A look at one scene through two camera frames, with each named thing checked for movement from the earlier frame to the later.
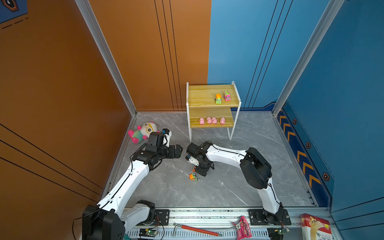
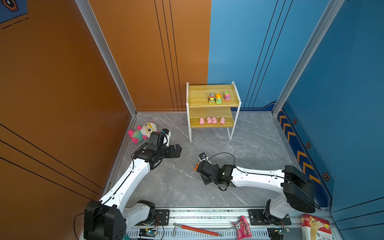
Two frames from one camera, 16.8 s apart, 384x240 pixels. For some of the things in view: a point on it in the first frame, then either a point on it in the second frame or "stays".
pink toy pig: x=201 y=121 stays
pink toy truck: x=226 y=96 stays
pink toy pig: x=214 y=121 stays
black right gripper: x=201 y=171 -> x=204 y=180
